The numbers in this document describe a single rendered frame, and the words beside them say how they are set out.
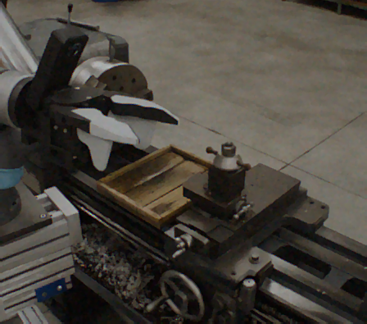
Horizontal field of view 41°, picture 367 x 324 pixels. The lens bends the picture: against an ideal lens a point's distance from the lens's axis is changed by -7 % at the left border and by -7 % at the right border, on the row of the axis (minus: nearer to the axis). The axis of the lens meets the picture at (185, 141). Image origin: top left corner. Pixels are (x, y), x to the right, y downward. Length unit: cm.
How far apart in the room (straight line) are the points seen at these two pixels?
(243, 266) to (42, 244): 52
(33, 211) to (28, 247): 10
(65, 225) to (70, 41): 71
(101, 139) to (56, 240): 71
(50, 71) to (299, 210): 114
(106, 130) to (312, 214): 114
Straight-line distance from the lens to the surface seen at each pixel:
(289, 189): 159
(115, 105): 62
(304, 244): 157
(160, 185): 173
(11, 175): 80
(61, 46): 59
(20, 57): 87
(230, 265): 139
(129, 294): 179
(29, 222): 115
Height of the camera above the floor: 183
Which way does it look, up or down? 28 degrees down
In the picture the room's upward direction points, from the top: straight up
